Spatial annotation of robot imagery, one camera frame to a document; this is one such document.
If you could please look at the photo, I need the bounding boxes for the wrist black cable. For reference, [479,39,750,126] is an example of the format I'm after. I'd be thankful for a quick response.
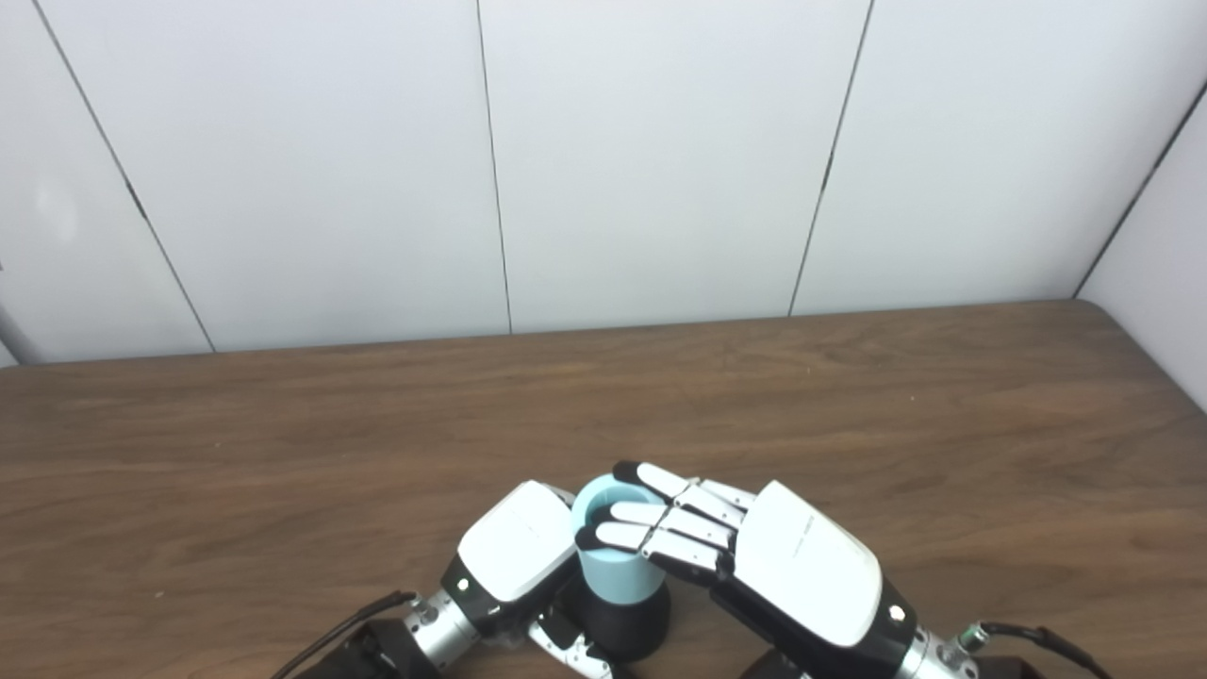
[270,589,418,679]
[960,621,1116,679]

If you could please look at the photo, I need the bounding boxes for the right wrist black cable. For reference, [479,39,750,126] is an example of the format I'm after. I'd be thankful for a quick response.
[960,621,1116,679]

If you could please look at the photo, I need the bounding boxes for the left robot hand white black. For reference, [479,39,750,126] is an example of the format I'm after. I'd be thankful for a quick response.
[439,480,621,679]

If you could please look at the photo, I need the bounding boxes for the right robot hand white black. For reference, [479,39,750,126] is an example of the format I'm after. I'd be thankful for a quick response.
[574,460,918,679]

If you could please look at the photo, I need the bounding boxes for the black nozzle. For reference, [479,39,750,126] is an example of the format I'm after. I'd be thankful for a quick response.
[564,573,673,663]

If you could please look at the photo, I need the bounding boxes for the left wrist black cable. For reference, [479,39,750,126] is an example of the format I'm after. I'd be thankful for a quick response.
[270,589,418,679]

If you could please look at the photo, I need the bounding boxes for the grey wall corner trim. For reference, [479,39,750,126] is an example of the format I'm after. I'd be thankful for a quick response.
[0,302,44,367]

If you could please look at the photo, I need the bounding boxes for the light-blue hose piece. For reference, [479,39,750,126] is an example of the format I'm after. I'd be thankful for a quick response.
[570,474,668,605]

